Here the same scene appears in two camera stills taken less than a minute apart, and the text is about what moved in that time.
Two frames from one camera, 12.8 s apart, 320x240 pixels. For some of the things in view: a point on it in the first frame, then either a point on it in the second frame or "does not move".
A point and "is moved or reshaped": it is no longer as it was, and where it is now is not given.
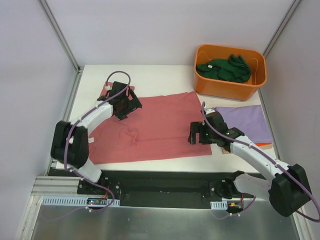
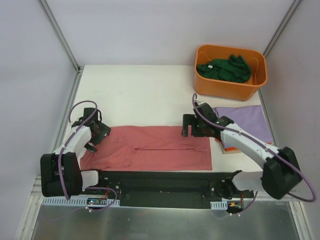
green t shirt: x=234 y=68 does not move
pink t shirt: x=160 y=130 is moved or reshaped
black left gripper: x=132 y=102 → x=100 y=135
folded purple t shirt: x=250 y=120 does not move
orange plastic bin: x=229 y=72 does not move
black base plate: x=163 y=187 does not move
